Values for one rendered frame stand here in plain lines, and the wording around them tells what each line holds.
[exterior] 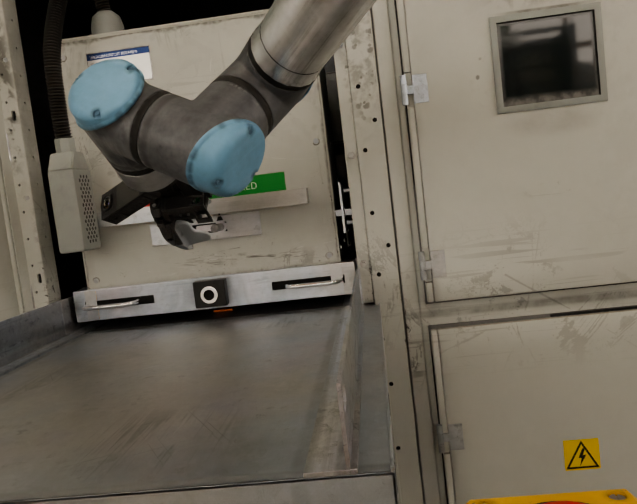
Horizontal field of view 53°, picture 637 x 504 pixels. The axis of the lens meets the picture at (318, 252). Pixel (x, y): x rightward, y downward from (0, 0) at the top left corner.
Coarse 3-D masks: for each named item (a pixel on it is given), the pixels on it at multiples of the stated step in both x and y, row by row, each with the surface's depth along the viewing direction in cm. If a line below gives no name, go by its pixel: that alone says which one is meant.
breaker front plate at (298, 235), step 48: (96, 48) 118; (192, 48) 116; (240, 48) 116; (192, 96) 117; (288, 144) 116; (96, 192) 120; (144, 240) 120; (240, 240) 119; (288, 240) 118; (336, 240) 118; (96, 288) 122
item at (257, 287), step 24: (120, 288) 120; (144, 288) 120; (168, 288) 120; (192, 288) 119; (240, 288) 119; (264, 288) 118; (312, 288) 118; (120, 312) 121; (144, 312) 121; (168, 312) 120
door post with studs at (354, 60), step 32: (352, 32) 109; (352, 64) 110; (352, 96) 111; (352, 128) 111; (352, 160) 112; (384, 160) 111; (352, 192) 112; (384, 192) 112; (384, 224) 112; (384, 256) 113; (384, 288) 113; (384, 320) 114; (416, 480) 116
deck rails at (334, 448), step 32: (32, 320) 108; (352, 320) 74; (0, 352) 98; (32, 352) 105; (352, 352) 66; (352, 384) 60; (320, 416) 58; (352, 416) 55; (320, 448) 51; (352, 448) 50
